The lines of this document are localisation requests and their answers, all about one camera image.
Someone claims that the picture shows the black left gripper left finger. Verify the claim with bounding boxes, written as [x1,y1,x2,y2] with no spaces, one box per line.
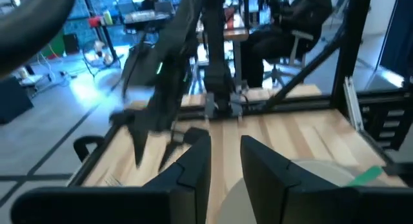
[11,135,212,224]

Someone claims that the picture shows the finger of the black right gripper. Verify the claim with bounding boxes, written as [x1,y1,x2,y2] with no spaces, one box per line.
[128,122,152,169]
[157,133,183,172]

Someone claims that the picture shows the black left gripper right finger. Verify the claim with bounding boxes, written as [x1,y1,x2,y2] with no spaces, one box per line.
[240,135,413,224]

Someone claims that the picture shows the green utensil handle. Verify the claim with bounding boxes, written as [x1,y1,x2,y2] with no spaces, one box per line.
[346,165,385,188]

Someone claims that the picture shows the black table edge clamp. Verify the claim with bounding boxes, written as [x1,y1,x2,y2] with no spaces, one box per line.
[73,135,106,163]

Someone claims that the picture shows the grey round placemat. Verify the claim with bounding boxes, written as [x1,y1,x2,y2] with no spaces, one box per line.
[215,177,259,224]

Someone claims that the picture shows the silver aluminium extrusion bar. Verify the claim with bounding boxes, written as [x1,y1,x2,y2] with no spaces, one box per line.
[343,76,365,132]

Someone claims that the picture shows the office chair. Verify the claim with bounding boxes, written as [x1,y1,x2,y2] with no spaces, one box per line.
[263,29,316,87]

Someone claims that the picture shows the black floor box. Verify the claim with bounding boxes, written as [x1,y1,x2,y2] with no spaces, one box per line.
[0,76,35,125]

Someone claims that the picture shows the thick black cable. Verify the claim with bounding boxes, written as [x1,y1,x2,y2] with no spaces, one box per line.
[0,0,79,79]

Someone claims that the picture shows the black metal table frame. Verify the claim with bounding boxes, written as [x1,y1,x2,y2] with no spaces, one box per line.
[67,0,413,188]

